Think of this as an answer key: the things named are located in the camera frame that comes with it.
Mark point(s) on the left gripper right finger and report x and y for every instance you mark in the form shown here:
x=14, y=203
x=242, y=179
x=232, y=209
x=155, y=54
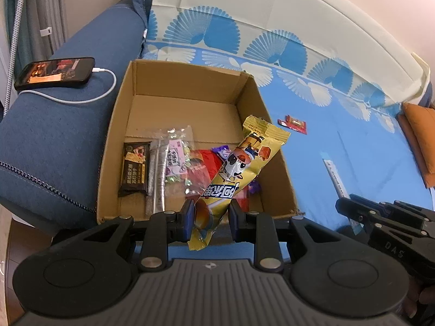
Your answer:
x=330, y=272

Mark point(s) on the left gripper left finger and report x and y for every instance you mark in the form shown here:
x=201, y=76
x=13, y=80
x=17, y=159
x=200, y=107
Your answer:
x=93, y=270

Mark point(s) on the red gold candy packet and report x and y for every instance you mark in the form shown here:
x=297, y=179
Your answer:
x=296, y=125

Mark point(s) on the yellow snack bar packet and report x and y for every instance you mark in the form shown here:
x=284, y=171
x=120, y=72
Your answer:
x=262, y=141

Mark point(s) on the red chocolate bar packet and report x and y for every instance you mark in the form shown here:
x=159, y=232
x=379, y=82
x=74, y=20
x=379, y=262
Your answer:
x=283, y=123

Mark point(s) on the white blue thin stick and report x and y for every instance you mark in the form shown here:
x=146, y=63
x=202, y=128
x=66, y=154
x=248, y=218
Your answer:
x=339, y=187

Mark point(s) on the black gold biscuit packet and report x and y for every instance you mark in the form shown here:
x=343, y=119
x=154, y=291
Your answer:
x=134, y=175

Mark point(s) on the orange cushion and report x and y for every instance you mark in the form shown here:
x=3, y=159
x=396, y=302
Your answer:
x=417, y=123

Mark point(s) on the clear pink snack bag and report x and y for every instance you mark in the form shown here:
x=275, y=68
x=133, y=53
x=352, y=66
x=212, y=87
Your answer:
x=181, y=143

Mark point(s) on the clear dark cookie sleeve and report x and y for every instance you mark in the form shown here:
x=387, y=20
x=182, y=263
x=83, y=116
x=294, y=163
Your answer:
x=155, y=201

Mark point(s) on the red snack packet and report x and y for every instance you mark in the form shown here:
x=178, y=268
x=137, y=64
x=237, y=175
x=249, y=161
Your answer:
x=204, y=164

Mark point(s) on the cream folded cloth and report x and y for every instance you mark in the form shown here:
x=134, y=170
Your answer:
x=426, y=77

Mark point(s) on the purple candy wrapper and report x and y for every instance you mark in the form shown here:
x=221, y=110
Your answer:
x=223, y=152

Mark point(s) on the blue white patterned sheet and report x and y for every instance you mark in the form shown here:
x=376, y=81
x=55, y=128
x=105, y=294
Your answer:
x=324, y=62

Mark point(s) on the black smartphone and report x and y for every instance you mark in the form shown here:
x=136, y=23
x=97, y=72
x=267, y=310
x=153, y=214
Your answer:
x=66, y=72

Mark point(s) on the brown cardboard box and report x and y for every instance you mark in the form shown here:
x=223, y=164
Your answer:
x=161, y=95

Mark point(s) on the grey curtain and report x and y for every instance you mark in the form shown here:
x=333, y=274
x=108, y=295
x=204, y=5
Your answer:
x=34, y=30

